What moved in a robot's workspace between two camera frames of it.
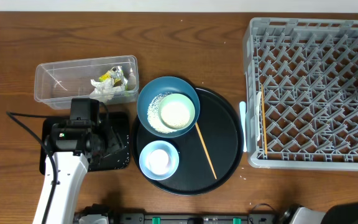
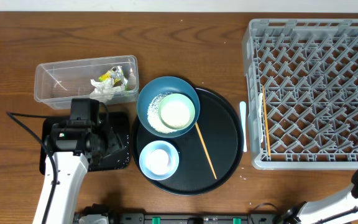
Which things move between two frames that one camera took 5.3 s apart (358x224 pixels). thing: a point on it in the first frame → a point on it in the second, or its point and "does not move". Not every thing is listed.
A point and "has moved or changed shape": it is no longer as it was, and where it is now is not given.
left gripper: (117, 144) does not move
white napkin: (105, 91) does not move
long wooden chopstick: (263, 118) has moved or changed shape
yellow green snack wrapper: (116, 73) does not move
